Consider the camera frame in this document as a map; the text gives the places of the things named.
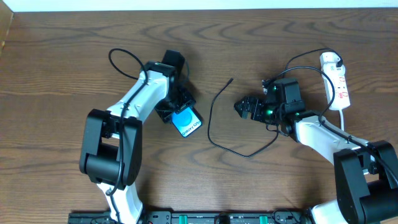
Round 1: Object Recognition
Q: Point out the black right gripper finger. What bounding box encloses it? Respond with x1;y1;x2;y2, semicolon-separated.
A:
234;96;248;108
234;104;249;119

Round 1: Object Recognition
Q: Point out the blue Galaxy smartphone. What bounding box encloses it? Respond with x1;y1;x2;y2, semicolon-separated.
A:
171;108;202;138

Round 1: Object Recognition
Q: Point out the black USB charging cable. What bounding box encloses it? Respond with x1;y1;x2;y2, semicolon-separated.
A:
207;47;344;158

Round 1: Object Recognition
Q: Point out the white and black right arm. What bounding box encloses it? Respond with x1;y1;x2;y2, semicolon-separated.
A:
234;78;397;223

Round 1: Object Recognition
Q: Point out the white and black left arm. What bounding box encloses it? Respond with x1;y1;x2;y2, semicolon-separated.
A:
79;58;195;223

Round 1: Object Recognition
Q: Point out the white USB charger adapter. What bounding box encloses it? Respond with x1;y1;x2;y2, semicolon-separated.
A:
320;52;346;79

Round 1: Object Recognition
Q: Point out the white power strip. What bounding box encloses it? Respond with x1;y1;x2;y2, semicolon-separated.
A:
329;76;350;111

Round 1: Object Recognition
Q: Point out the white power strip cord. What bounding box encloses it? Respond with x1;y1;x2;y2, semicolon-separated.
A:
338;108;346;131

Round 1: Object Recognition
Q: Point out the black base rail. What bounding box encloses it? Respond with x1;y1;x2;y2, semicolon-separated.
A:
67;210;315;224

